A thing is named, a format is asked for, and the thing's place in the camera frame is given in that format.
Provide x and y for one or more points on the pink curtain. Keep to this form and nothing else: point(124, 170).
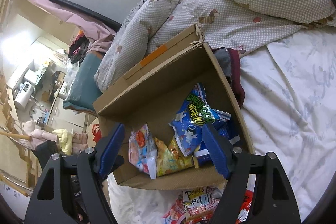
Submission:
point(97, 32)

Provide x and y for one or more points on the teal cushioned bench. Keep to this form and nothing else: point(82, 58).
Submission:
point(84, 91)

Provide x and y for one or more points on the pink puffy jacket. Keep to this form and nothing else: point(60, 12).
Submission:
point(70, 143)

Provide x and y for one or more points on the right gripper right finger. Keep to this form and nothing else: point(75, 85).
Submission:
point(235, 165)

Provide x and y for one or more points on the yellow snack bag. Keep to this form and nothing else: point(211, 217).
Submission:
point(170, 159)

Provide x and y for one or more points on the dark clothes pile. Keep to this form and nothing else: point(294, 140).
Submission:
point(78, 49)

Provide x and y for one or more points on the red white shrimp chip bag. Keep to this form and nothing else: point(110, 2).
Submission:
point(142, 151)

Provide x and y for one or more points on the brown cardboard box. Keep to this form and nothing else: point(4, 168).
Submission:
point(152, 92)

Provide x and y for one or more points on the checkered beige duvet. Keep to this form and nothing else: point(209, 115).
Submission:
point(244, 25)

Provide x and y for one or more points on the maroon garment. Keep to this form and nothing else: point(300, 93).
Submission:
point(229, 61)

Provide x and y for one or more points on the blue Lonely God snack bag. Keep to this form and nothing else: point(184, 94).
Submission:
point(190, 118)

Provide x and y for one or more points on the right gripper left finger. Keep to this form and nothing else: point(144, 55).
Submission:
point(93, 167)

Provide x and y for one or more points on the white water heater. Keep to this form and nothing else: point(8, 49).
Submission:
point(23, 95)

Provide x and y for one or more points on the white red rice cracker bag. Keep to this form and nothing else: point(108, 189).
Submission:
point(177, 214)

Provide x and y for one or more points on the white Dows Life snack bag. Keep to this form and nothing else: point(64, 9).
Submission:
point(201, 200)

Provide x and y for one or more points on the red Wangzai milk candy bag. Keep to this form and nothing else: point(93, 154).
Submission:
point(245, 207)

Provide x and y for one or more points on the red tote bag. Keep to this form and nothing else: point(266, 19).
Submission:
point(96, 132)

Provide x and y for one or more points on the white floral bed sheet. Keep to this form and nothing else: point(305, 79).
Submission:
point(289, 109)

